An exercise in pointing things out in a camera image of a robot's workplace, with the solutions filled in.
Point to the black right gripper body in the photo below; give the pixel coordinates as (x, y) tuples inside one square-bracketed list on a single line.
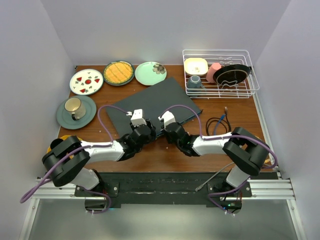
[(169, 139)]

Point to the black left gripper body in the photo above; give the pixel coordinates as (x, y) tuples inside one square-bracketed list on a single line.
[(132, 127)]

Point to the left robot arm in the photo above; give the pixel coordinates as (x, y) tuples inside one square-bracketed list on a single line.
[(66, 162)]

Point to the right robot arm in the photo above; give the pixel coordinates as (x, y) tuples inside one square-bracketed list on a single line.
[(246, 151)]

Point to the grey blue mug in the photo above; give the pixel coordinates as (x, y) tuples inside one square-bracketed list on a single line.
[(194, 82)]

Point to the mint green flower plate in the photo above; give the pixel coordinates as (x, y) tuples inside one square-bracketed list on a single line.
[(150, 73)]

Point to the cream square bowl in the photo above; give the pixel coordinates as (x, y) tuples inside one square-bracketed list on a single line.
[(196, 66)]

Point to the cream ceramic mug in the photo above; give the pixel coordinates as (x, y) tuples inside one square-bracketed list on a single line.
[(75, 107)]

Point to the yellow woven pattern plate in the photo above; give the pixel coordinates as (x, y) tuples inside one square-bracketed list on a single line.
[(118, 73)]

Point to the grey green saucer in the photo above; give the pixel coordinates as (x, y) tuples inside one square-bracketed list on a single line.
[(64, 118)]

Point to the dark bronze mug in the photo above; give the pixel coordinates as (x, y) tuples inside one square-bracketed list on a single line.
[(55, 143)]

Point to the white strawberry pattern plate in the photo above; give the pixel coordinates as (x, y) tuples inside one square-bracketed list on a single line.
[(86, 82)]

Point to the pink cup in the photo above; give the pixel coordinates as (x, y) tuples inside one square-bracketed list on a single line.
[(211, 71)]

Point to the black round plate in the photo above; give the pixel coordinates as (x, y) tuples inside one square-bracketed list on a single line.
[(231, 75)]

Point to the yellow scalloped plate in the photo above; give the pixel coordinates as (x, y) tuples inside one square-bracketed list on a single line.
[(62, 137)]

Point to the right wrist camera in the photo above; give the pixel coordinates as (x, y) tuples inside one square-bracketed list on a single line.
[(167, 118)]

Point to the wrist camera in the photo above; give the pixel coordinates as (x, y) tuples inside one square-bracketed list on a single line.
[(137, 119), (167, 118)]

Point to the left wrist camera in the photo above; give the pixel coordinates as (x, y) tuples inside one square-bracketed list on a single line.
[(137, 119)]

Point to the black network switch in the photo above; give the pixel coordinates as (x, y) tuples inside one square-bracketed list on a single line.
[(155, 99)]

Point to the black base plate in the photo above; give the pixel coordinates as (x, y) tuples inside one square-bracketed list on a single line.
[(171, 188)]

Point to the white wire dish rack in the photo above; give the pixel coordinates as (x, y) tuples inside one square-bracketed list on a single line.
[(225, 57)]

